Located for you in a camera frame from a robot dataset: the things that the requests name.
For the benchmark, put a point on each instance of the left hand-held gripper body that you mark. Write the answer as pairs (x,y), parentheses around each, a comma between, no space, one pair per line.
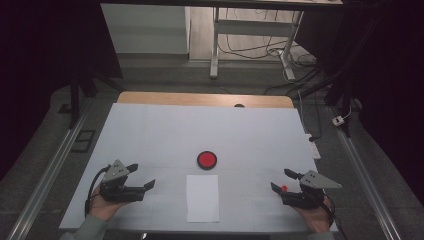
(115,193)

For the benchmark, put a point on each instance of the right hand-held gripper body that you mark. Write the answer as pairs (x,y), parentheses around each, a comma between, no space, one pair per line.
(305,199)

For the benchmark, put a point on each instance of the white paper sheet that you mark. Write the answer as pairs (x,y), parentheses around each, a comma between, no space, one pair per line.
(202,200)

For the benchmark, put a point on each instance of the round red ink pad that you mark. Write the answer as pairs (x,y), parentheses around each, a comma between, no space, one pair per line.
(207,160)

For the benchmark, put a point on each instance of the person's left hand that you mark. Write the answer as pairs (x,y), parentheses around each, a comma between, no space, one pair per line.
(101,208)

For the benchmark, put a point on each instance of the person's right hand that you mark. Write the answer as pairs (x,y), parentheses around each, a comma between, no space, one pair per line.
(318,218)

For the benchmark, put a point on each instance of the white power strip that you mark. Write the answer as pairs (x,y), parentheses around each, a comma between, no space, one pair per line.
(314,148)

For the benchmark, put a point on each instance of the small white adapter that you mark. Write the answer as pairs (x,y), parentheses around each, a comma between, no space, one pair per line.
(338,121)

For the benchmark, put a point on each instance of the black metal stand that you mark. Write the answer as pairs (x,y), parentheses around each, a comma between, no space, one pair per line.
(341,93)
(75,100)

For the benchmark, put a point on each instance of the dark curtain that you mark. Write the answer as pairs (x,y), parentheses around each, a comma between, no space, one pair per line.
(33,66)
(390,83)

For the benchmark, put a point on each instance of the white cabinet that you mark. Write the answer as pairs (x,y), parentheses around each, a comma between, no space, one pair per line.
(143,30)

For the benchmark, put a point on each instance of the metal floor rail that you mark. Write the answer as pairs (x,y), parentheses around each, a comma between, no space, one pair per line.
(50,173)
(366,180)

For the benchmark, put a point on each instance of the white desk frame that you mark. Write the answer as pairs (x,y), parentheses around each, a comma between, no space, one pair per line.
(253,28)

